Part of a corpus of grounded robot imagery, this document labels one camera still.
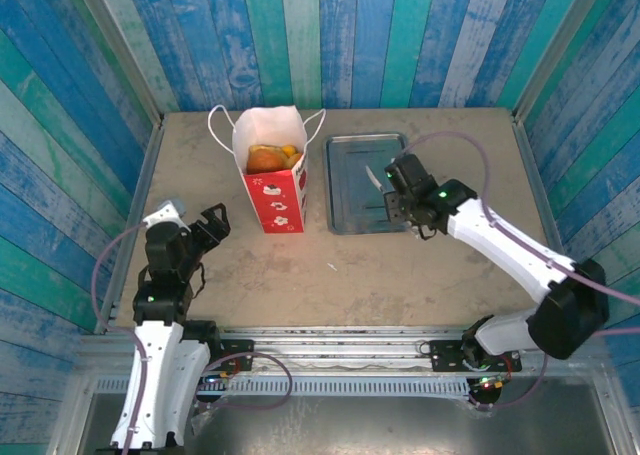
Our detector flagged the metal tongs with white tips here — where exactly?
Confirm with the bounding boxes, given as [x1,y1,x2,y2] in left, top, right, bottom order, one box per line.
[363,163,390,195]

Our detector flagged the white and red paper bag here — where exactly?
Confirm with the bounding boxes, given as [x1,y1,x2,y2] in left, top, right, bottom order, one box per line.
[207,103,327,235]

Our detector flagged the smooth brown fake bun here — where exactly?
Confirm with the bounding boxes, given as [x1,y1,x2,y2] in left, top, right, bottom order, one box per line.
[246,150,286,175]

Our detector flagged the metal baking tray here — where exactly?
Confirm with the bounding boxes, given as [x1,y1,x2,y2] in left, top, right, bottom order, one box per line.
[323,132,414,236]

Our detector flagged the small circuit board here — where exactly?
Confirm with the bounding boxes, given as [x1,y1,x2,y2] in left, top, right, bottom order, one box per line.
[472,374,506,392]
[199,372,236,391]

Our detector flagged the grey metal sheet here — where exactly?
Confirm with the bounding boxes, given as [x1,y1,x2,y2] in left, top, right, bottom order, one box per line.
[79,392,619,455]

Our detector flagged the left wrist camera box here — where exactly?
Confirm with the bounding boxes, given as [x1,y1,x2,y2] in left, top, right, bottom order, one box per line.
[142,199,185,227]

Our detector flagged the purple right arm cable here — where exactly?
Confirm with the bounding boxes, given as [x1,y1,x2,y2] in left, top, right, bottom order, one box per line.
[399,130,640,412]

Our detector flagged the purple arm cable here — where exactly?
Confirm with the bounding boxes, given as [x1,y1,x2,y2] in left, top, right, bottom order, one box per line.
[93,221,294,455]
[399,130,640,412]

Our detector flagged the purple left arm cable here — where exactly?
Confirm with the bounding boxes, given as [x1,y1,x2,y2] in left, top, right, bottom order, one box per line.
[93,221,294,455]

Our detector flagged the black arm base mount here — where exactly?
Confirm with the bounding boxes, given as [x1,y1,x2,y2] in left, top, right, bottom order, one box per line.
[429,338,523,374]
[214,338,255,373]

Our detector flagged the aluminium front rail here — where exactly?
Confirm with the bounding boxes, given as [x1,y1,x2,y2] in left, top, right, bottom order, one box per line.
[79,324,609,377]

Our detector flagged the grey slotted cable duct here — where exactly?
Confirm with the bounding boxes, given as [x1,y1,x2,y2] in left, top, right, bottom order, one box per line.
[94,376,471,399]

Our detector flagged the aluminium corner post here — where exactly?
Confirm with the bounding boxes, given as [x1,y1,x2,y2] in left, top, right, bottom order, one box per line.
[69,0,166,129]
[512,0,609,122]

